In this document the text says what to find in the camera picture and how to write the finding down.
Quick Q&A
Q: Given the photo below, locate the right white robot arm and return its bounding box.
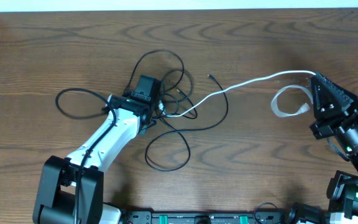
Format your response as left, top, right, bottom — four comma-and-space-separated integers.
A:
310, 73, 358, 223

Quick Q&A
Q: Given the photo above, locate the black and white striped cable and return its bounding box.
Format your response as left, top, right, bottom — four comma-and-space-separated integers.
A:
158, 70, 317, 118

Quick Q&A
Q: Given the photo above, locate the left camera black cable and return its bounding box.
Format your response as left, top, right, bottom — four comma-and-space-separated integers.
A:
55, 88, 117, 224

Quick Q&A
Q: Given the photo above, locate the black USB cable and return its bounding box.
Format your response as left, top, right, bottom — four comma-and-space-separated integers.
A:
144, 74, 229, 172
122, 49, 198, 121

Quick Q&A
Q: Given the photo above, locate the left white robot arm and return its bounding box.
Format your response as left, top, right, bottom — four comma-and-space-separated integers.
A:
32, 75, 161, 223

